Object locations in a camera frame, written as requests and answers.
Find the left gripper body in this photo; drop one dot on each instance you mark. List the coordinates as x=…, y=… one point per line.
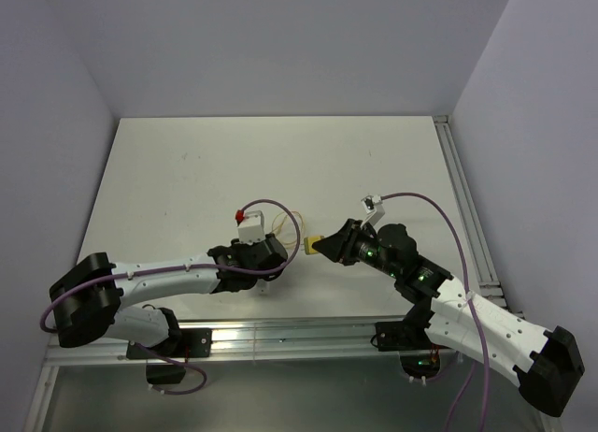
x=239, y=247

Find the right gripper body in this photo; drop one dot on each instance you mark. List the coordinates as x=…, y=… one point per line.
x=349, y=256

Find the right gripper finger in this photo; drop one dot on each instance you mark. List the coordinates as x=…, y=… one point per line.
x=336, y=242
x=335, y=255

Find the small yellow plug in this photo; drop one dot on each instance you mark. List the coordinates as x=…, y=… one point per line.
x=309, y=244

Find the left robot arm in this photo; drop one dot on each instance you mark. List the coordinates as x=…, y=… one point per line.
x=98, y=298

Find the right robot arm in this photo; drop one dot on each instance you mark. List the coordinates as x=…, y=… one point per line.
x=545, y=365

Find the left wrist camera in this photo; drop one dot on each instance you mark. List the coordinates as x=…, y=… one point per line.
x=250, y=227

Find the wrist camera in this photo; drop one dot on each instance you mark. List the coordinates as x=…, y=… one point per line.
x=250, y=227
x=374, y=210

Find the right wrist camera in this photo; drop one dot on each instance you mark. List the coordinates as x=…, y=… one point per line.
x=374, y=210

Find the aluminium front rail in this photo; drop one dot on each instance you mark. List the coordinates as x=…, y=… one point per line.
x=251, y=340

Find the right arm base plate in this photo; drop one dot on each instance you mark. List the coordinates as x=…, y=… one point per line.
x=396, y=336

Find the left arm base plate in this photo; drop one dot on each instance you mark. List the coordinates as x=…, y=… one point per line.
x=191, y=343

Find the aluminium side rail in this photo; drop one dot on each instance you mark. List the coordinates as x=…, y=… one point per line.
x=488, y=281

